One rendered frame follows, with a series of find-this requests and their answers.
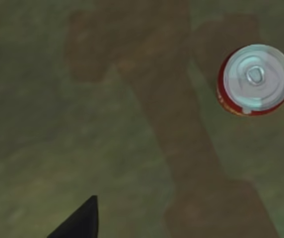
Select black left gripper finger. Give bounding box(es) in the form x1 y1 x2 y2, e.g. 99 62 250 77
46 195 100 238

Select red soda can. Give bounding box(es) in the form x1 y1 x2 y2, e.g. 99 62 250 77
215 44 284 118

